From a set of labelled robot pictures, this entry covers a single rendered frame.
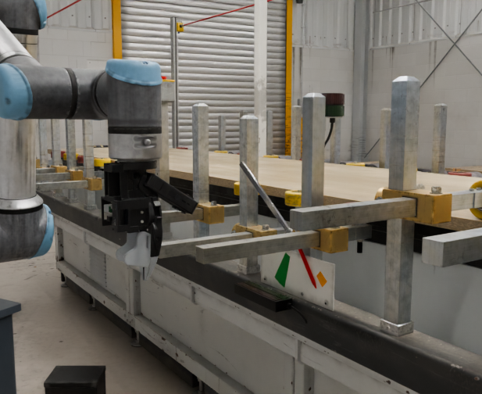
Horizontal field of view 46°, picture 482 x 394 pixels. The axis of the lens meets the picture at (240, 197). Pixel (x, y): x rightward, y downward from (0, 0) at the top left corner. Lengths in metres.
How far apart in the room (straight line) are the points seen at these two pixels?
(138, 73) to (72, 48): 8.26
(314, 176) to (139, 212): 0.43
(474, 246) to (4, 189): 1.22
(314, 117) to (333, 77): 10.23
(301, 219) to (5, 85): 0.52
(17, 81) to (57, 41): 8.16
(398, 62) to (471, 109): 1.87
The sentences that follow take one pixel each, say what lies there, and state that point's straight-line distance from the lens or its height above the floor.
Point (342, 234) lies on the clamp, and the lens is 1.22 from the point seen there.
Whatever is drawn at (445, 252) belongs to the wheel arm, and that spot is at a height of 0.95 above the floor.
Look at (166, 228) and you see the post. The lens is 1.92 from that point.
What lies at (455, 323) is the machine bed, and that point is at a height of 0.67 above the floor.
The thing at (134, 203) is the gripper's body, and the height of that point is 0.96.
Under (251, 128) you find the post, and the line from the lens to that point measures 1.44.
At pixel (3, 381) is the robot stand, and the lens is 1.74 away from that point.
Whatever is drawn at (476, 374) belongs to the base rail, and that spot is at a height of 0.70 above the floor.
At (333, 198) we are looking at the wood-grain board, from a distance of 1.48.
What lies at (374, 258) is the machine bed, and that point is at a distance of 1.44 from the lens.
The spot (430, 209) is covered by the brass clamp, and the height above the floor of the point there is 0.95.
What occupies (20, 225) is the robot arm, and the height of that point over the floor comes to 0.82.
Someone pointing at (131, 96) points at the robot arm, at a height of 1.13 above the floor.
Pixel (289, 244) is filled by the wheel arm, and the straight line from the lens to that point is 1.18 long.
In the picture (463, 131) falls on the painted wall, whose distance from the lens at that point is 10.12.
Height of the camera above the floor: 1.10
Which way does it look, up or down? 8 degrees down
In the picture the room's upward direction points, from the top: straight up
